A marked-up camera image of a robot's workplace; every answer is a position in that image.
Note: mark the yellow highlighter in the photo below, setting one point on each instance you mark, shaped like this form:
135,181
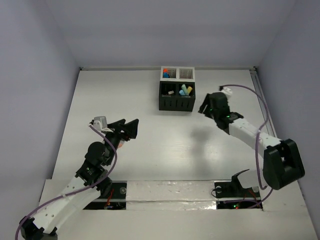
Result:
189,90

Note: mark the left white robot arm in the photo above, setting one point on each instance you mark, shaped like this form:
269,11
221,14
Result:
90,181

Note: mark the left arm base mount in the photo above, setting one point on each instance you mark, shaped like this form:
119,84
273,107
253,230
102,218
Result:
112,197

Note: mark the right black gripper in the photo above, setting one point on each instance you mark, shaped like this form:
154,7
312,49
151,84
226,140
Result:
205,102

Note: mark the white slotted container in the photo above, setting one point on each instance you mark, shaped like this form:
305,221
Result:
178,74

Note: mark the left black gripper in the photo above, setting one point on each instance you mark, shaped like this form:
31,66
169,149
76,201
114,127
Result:
117,132

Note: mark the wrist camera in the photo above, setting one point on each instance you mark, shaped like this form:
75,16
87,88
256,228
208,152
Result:
99,123
226,91

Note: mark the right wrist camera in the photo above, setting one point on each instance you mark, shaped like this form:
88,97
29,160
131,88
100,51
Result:
226,91

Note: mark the orange cap black highlighter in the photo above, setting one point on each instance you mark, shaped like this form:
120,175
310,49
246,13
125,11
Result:
164,71

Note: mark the light blue highlighter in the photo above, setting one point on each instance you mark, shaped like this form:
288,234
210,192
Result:
182,93

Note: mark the metal rail right edge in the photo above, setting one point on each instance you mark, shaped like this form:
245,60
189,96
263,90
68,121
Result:
262,101

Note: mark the black slotted container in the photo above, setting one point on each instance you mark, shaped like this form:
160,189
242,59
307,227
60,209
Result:
176,102

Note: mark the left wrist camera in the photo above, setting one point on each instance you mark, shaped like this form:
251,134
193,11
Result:
99,123

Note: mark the green grey highlighter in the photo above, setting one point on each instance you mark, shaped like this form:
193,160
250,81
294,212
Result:
184,89

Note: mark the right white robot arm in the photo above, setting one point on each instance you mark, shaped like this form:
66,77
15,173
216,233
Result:
282,163

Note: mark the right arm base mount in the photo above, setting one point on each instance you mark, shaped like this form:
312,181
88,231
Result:
230,195

